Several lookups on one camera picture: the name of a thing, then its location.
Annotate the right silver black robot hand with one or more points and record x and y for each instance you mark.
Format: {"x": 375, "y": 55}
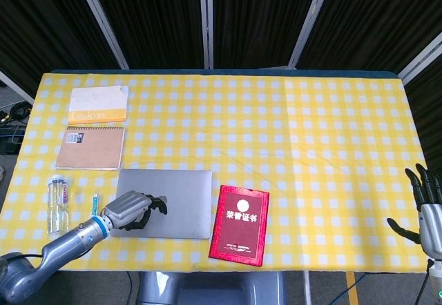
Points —
{"x": 431, "y": 225}

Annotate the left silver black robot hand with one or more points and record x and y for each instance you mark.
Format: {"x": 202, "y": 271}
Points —
{"x": 127, "y": 208}

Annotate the grey laptop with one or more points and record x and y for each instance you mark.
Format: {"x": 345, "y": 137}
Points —
{"x": 190, "y": 198}

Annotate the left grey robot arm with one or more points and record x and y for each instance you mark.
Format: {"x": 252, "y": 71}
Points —
{"x": 69, "y": 239}

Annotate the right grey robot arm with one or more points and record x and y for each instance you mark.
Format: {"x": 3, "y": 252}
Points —
{"x": 438, "y": 281}

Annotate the brown kraft spiral notebook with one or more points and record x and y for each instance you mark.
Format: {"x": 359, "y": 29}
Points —
{"x": 93, "y": 151}

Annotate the clear plastic water bottle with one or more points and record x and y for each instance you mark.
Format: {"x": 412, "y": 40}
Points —
{"x": 58, "y": 205}

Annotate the white orange Lexicon book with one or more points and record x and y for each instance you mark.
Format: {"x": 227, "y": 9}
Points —
{"x": 96, "y": 101}

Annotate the red honorary certificate book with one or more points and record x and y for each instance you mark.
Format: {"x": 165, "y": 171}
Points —
{"x": 238, "y": 237}

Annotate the grey robot torso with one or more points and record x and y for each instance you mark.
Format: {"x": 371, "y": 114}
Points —
{"x": 214, "y": 289}

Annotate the metal table leg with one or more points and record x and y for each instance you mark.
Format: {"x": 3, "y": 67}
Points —
{"x": 307, "y": 287}

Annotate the yellow white checkered tablecloth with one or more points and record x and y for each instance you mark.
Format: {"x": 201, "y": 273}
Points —
{"x": 276, "y": 129}

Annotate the white screen frame post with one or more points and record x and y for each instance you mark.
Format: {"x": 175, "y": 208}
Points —
{"x": 15, "y": 86}
{"x": 419, "y": 56}
{"x": 206, "y": 18}
{"x": 102, "y": 22}
{"x": 309, "y": 22}

